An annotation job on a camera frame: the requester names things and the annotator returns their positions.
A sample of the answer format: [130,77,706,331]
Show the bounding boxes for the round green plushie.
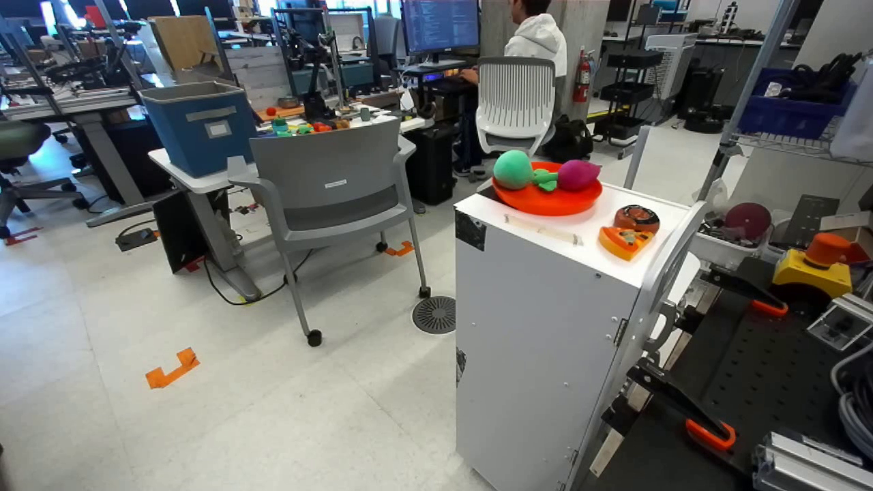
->
[491,148,540,191]

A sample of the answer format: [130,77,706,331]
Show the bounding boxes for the orange plate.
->
[489,159,605,219]

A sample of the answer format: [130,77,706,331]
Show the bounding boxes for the magenta plushie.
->
[553,159,602,193]

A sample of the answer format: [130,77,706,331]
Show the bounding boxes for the dark round floor base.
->
[410,294,459,335]

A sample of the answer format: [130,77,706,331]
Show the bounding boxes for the black computer tower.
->
[403,120,459,207]

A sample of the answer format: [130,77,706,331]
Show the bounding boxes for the small green plush leaf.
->
[529,166,560,196]

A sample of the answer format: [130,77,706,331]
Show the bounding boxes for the grey plastic chair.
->
[223,118,433,350]

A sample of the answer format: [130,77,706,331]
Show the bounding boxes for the white toy kitchen cabinet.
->
[451,176,713,491]

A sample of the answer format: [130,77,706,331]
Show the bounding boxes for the black backpack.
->
[540,114,596,166]

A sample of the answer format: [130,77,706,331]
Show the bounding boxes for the toy orange pizza slice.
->
[596,223,660,266]

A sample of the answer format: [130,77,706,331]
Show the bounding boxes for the toy chocolate donut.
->
[612,202,662,238]

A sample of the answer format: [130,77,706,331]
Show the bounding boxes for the black stand on desk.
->
[270,9,343,125]

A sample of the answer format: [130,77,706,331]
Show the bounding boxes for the red fire extinguisher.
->
[570,46,596,107]

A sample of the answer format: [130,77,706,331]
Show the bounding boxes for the computer monitor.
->
[399,0,484,62]

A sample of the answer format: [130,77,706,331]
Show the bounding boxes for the person in white hoodie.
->
[443,0,572,176]

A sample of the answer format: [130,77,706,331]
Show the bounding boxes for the black equipment cart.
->
[596,37,679,148]

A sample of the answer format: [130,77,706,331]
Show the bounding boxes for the white desk with toys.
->
[144,112,433,304]

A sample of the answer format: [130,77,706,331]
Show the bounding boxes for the black box under desk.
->
[151,189,210,275]

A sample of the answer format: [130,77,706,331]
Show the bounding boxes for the blue storage bin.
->
[136,79,260,181]

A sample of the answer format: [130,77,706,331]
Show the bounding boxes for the black orange clamp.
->
[705,262,791,322]
[626,357,740,458]

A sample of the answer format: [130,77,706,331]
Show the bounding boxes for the black floor power strip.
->
[114,223,160,255]

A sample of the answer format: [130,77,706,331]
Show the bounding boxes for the dark round toy disc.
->
[721,200,774,248]

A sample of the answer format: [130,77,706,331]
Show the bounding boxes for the cardboard box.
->
[148,15,226,88]

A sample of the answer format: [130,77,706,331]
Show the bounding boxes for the grey metal pole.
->
[692,0,802,202]

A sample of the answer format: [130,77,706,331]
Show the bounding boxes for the yellow emergency stop button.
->
[773,232,856,301]

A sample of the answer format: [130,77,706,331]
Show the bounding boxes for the blue plastic crate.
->
[737,62,856,139]

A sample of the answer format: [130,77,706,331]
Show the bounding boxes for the grey desk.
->
[0,84,174,230]

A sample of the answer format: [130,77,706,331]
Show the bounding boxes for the black office chair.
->
[0,118,92,243]

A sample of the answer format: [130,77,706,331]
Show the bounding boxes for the orange floor bracket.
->
[141,345,203,394]

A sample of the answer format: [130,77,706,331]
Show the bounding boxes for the grey metal bracket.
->
[785,191,844,248]

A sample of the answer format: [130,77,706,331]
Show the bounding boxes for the aluminium extrusion rail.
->
[751,432,873,491]

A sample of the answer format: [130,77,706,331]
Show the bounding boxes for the black cable coil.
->
[829,341,873,458]

